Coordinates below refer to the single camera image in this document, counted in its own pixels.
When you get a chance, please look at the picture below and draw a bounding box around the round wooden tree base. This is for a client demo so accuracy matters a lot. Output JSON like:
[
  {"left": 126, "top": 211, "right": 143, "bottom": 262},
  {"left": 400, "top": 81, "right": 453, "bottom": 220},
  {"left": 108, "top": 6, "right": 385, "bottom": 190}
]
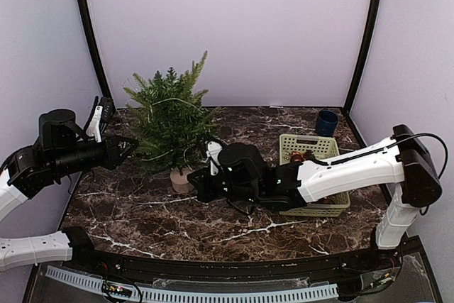
[{"left": 170, "top": 167, "right": 194, "bottom": 194}]

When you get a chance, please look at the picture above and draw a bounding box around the dark blue mug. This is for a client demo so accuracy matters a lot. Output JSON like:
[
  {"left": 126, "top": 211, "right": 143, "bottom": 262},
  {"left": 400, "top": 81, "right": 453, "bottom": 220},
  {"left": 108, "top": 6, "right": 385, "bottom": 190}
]
[{"left": 315, "top": 109, "right": 339, "bottom": 137}]

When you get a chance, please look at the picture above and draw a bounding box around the brown bauble back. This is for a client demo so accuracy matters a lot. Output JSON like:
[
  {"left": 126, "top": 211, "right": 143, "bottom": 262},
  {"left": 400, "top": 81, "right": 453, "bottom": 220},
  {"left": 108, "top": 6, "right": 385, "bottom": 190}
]
[{"left": 289, "top": 152, "right": 305, "bottom": 162}]

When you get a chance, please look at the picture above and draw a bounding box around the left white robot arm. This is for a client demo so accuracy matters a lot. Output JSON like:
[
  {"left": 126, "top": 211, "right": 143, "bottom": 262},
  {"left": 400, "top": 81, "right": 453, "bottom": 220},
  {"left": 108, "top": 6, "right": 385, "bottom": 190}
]
[{"left": 1, "top": 109, "right": 139, "bottom": 272}]

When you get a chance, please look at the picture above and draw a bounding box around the small green christmas tree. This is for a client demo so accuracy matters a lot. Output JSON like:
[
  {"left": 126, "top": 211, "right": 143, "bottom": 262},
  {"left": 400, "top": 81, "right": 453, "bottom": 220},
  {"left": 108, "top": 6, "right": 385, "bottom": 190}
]
[{"left": 123, "top": 52, "right": 218, "bottom": 170}]

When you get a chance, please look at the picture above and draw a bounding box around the white cable duct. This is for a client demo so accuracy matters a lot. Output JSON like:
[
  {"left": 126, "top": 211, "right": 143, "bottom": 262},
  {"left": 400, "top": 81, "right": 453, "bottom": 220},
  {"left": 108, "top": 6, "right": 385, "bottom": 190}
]
[{"left": 45, "top": 265, "right": 338, "bottom": 302}]

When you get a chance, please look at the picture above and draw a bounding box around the brown bauble front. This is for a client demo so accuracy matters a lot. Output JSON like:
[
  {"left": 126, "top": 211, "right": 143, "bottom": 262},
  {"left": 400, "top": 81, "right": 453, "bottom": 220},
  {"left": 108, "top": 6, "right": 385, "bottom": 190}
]
[{"left": 320, "top": 199, "right": 335, "bottom": 205}]

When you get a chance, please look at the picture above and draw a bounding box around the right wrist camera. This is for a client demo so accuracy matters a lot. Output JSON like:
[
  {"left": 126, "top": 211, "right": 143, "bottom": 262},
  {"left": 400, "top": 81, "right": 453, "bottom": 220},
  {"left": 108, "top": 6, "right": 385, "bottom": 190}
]
[{"left": 204, "top": 138, "right": 225, "bottom": 177}]

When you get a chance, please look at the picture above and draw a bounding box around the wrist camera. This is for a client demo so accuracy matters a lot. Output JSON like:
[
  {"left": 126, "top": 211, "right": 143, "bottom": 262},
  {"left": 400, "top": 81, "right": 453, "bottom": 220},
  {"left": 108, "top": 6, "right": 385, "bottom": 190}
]
[
  {"left": 204, "top": 138, "right": 225, "bottom": 177},
  {"left": 84, "top": 97, "right": 115, "bottom": 143}
]

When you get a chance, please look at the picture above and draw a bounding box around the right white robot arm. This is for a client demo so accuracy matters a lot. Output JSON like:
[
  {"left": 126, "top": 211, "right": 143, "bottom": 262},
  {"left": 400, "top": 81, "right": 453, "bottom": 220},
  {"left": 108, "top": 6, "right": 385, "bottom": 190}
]
[{"left": 187, "top": 124, "right": 442, "bottom": 270}]

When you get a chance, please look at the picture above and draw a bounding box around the brown bauble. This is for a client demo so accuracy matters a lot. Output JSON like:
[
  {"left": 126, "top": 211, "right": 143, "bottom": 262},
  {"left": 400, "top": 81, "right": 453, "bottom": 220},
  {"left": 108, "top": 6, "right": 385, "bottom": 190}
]
[
  {"left": 320, "top": 199, "right": 335, "bottom": 205},
  {"left": 289, "top": 152, "right": 305, "bottom": 162}
]

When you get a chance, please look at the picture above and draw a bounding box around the pale green plastic basket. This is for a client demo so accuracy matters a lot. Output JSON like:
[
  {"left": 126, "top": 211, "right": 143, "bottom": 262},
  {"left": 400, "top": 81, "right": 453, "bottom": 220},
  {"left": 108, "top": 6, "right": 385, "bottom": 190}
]
[{"left": 279, "top": 133, "right": 350, "bottom": 218}]

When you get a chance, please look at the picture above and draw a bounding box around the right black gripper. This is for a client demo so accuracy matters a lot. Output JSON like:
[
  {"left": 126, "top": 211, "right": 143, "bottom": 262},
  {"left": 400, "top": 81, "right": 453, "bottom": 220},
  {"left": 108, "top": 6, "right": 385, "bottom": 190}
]
[{"left": 187, "top": 165, "right": 260, "bottom": 204}]

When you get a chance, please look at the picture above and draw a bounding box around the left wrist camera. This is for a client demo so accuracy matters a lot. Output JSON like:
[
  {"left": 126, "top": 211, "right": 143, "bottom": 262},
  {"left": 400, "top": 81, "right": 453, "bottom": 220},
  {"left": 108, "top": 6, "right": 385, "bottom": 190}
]
[{"left": 84, "top": 97, "right": 115, "bottom": 143}]

